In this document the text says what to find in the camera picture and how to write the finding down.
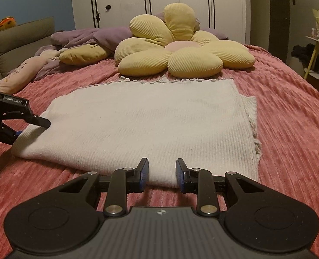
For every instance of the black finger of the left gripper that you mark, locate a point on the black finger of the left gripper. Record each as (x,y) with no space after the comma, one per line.
(8,135)
(38,121)

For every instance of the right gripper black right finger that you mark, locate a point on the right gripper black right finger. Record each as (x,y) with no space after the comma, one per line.
(202,183)

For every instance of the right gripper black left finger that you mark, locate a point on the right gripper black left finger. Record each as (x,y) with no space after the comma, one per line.
(121,183)

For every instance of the white knitted garment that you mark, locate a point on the white knitted garment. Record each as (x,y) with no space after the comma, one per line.
(101,128)

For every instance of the pink plush toy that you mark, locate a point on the pink plush toy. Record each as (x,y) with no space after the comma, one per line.
(27,70)

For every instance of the small yellow pillow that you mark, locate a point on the small yellow pillow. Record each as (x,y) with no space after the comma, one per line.
(83,55)

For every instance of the orange plush toy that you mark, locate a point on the orange plush toy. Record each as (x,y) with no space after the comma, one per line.
(7,22)

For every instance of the pink ribbed bedspread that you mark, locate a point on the pink ribbed bedspread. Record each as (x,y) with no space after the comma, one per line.
(288,128)

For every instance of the yellow flower-shaped pillow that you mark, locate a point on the yellow flower-shaped pillow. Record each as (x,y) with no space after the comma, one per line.
(175,44)

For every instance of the white wardrobe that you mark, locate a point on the white wardrobe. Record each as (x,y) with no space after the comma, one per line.
(230,17)

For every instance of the dark wooden door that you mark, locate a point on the dark wooden door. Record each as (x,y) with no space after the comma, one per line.
(279,28)

